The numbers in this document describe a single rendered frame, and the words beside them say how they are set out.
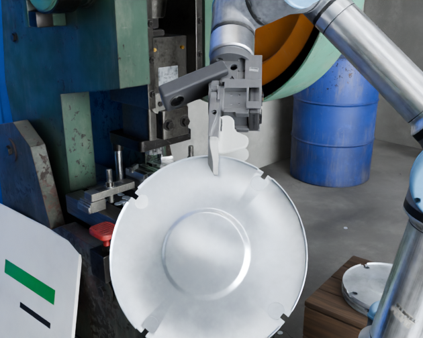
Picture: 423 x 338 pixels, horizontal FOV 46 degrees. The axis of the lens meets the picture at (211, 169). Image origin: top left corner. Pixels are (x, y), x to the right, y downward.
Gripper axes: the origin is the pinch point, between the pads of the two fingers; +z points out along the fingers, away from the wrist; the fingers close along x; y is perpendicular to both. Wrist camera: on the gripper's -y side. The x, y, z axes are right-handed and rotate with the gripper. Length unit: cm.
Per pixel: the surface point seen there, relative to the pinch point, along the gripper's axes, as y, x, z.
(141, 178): -27, 66, -28
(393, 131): 129, 332, -199
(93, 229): -31, 43, -4
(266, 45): 9, 60, -72
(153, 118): -22, 51, -39
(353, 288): 39, 97, -5
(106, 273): -28, 48, 5
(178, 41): -16, 42, -59
